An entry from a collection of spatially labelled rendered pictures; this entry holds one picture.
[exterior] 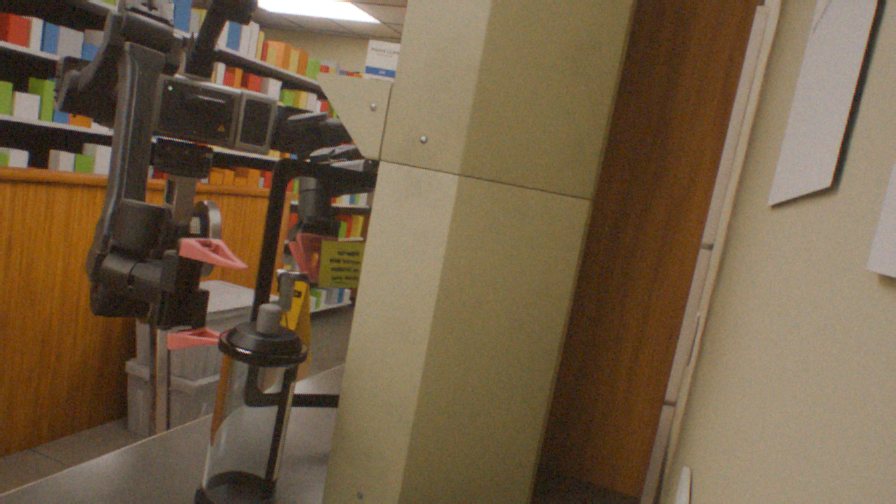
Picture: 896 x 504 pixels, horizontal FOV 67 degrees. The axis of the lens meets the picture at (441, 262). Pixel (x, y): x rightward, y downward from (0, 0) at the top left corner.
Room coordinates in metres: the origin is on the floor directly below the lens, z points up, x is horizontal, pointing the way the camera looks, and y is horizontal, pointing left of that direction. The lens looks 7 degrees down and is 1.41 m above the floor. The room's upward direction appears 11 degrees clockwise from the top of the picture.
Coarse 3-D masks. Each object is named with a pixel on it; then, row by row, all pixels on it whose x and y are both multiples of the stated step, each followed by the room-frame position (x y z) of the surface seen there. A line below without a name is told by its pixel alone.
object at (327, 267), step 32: (288, 192) 1.04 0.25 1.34; (320, 192) 1.07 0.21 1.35; (352, 192) 1.09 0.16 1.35; (288, 224) 1.05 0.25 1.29; (320, 224) 1.07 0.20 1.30; (352, 224) 1.09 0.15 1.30; (288, 256) 1.05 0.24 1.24; (320, 256) 1.07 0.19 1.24; (352, 256) 1.10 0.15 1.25; (320, 288) 1.08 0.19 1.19; (352, 288) 1.10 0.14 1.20; (288, 320) 1.06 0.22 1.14; (320, 320) 1.08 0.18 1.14; (352, 320) 1.10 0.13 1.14; (320, 352) 1.08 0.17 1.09; (320, 384) 1.09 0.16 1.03
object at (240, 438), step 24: (240, 360) 0.76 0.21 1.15; (240, 384) 0.77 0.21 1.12; (264, 384) 0.77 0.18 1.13; (216, 408) 0.79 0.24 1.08; (240, 408) 0.77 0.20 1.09; (264, 408) 0.77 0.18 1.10; (216, 432) 0.78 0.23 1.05; (240, 432) 0.77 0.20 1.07; (264, 432) 0.78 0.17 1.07; (216, 456) 0.78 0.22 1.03; (240, 456) 0.77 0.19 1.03; (264, 456) 0.78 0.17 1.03; (216, 480) 0.77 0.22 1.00; (240, 480) 0.77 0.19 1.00
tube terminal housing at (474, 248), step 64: (448, 0) 0.86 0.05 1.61; (512, 0) 0.85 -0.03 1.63; (576, 0) 0.89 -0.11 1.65; (448, 64) 0.85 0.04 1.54; (512, 64) 0.86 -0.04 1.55; (576, 64) 0.89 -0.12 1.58; (448, 128) 0.85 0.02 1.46; (512, 128) 0.86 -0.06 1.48; (576, 128) 0.90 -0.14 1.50; (384, 192) 0.87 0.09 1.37; (448, 192) 0.84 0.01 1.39; (512, 192) 0.87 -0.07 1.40; (576, 192) 0.91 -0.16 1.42; (384, 256) 0.86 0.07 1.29; (448, 256) 0.84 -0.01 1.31; (512, 256) 0.88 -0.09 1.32; (576, 256) 0.92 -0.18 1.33; (384, 320) 0.86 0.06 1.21; (448, 320) 0.85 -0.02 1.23; (512, 320) 0.89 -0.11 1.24; (384, 384) 0.85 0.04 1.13; (448, 384) 0.85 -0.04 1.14; (512, 384) 0.89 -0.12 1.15; (384, 448) 0.85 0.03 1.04; (448, 448) 0.86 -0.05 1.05; (512, 448) 0.90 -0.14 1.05
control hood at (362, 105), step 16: (320, 80) 0.91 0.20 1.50; (336, 80) 0.90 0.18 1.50; (352, 80) 0.90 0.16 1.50; (368, 80) 0.89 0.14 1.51; (336, 96) 0.90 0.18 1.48; (352, 96) 0.89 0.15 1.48; (368, 96) 0.89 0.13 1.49; (384, 96) 0.88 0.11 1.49; (336, 112) 0.90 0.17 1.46; (352, 112) 0.89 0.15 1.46; (368, 112) 0.88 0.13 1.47; (384, 112) 0.88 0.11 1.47; (352, 128) 0.89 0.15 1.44; (368, 128) 0.88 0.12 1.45; (384, 128) 0.88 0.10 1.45; (368, 144) 0.88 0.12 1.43
